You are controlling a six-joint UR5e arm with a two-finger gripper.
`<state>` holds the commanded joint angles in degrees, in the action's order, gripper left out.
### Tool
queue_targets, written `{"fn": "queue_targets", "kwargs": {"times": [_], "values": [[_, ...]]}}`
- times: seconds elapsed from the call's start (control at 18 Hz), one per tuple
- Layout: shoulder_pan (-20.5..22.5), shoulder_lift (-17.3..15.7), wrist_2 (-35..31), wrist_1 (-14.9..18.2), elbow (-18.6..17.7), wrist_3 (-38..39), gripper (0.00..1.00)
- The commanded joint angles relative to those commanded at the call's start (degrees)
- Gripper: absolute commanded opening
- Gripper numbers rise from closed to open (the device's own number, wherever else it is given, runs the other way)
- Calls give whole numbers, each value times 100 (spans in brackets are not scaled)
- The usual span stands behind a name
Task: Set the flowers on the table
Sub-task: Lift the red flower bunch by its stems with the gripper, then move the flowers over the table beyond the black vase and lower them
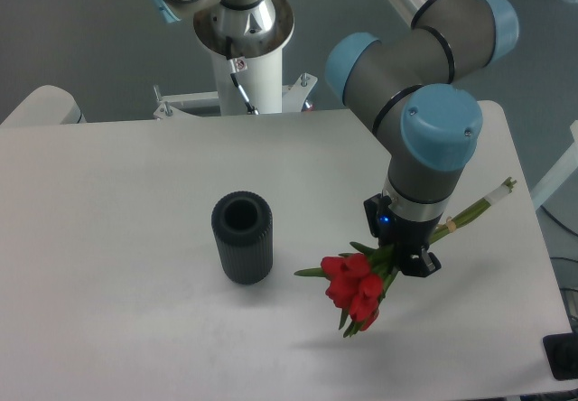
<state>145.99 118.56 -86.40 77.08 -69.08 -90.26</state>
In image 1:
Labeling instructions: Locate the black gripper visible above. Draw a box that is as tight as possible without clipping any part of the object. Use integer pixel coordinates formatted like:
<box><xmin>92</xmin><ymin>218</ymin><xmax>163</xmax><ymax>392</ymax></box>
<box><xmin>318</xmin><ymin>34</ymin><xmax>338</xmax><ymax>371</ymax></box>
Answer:
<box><xmin>363</xmin><ymin>194</ymin><xmax>441</xmax><ymax>277</ymax></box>

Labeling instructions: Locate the red tulip bouquet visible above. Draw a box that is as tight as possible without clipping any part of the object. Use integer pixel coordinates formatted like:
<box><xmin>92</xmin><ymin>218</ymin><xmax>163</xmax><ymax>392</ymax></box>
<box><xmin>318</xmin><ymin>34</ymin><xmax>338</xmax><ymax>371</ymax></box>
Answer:
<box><xmin>294</xmin><ymin>177</ymin><xmax>517</xmax><ymax>338</ymax></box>

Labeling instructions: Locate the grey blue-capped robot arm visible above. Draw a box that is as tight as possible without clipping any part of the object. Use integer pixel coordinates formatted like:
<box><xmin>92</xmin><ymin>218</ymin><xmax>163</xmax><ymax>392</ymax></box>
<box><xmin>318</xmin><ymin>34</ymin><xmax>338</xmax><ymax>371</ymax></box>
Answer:
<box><xmin>153</xmin><ymin>0</ymin><xmax>519</xmax><ymax>277</ymax></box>

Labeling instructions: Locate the black device at table edge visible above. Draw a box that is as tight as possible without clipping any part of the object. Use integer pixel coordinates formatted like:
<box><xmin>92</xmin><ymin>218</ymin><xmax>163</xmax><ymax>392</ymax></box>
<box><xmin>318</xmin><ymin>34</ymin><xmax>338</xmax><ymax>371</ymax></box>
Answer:
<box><xmin>543</xmin><ymin>332</ymin><xmax>577</xmax><ymax>381</ymax></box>

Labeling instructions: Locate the black ribbed vase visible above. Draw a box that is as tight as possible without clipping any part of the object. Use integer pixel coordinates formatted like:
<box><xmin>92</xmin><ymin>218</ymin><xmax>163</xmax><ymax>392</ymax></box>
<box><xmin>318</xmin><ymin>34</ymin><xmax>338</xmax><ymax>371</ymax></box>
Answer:
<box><xmin>211</xmin><ymin>191</ymin><xmax>273</xmax><ymax>284</ymax></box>

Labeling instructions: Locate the white rounded chair left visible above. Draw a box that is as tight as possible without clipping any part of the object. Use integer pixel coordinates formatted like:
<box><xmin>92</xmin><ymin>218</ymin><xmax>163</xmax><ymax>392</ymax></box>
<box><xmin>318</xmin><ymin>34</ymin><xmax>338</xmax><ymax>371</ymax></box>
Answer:
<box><xmin>1</xmin><ymin>85</ymin><xmax>87</xmax><ymax>128</ymax></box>

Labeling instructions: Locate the white frame at right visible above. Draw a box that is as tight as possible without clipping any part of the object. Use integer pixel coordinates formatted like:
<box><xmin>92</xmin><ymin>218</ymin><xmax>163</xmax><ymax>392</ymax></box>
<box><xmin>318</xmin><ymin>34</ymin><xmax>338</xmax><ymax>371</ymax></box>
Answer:
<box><xmin>530</xmin><ymin>121</ymin><xmax>577</xmax><ymax>210</ymax></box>

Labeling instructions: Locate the white pedestal base frame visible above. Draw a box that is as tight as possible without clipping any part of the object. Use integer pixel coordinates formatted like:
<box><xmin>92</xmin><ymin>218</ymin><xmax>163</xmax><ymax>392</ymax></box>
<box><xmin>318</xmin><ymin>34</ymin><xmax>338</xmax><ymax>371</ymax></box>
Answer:
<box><xmin>153</xmin><ymin>72</ymin><xmax>319</xmax><ymax>120</ymax></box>

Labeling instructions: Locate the black cable on pedestal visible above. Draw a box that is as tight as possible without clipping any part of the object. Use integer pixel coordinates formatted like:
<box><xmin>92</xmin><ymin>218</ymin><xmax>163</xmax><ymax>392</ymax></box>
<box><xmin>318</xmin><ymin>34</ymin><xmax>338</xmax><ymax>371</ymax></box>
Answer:
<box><xmin>224</xmin><ymin>35</ymin><xmax>261</xmax><ymax>117</ymax></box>

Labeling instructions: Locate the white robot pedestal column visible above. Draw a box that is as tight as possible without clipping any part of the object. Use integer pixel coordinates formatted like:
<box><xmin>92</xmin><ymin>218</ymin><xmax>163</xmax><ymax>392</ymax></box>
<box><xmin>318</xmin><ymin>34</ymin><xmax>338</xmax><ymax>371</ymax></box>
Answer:
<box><xmin>193</xmin><ymin>0</ymin><xmax>294</xmax><ymax>115</ymax></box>

